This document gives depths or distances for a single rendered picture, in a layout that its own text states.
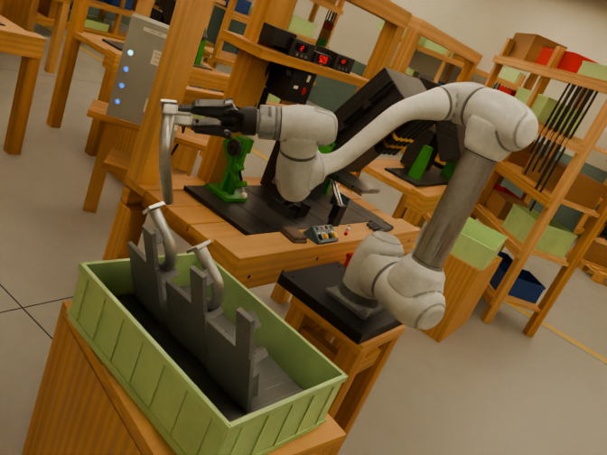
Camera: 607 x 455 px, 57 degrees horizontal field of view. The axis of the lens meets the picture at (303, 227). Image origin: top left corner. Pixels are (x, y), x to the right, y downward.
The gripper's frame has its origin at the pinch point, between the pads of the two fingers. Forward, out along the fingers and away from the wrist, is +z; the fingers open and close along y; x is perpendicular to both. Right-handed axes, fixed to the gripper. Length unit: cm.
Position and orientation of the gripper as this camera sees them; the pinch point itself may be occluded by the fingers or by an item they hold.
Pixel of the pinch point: (177, 115)
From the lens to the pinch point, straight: 148.6
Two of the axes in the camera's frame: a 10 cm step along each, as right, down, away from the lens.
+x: 0.3, 8.5, -5.3
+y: 1.5, -5.3, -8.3
